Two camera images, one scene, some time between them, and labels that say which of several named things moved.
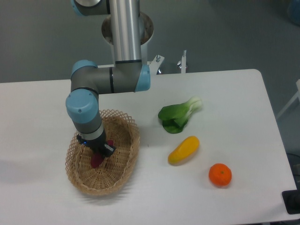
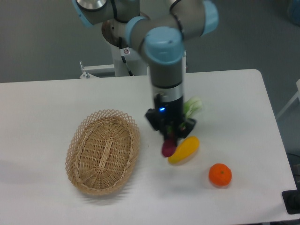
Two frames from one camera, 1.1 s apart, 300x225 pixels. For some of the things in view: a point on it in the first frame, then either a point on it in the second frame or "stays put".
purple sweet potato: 97,158 to 168,147
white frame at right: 297,95 stays put
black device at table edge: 291,200 stays put
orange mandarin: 220,175 stays put
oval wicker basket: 123,131 stays put
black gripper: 97,145 to 165,118
